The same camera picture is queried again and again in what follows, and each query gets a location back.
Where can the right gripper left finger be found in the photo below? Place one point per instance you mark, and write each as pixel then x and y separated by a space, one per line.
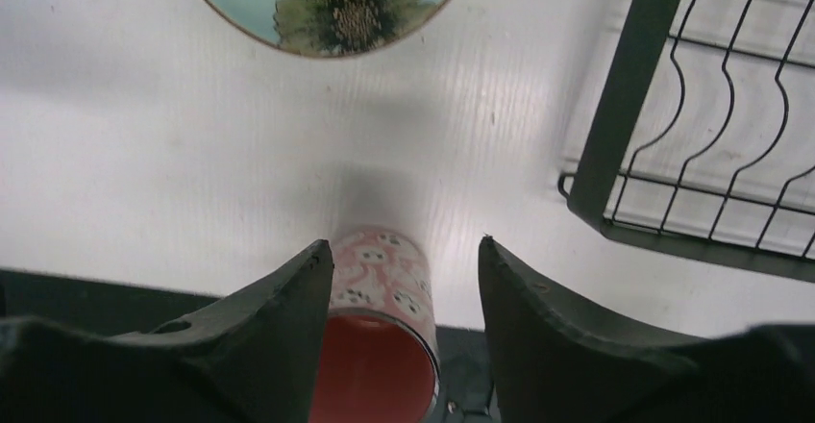
pixel 191 356

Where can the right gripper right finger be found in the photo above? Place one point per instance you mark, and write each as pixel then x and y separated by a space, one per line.
pixel 557 356

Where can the dark red cup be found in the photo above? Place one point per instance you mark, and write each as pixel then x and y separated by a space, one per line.
pixel 379 358

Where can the black wire dish rack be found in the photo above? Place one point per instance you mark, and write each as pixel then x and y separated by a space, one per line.
pixel 702 142

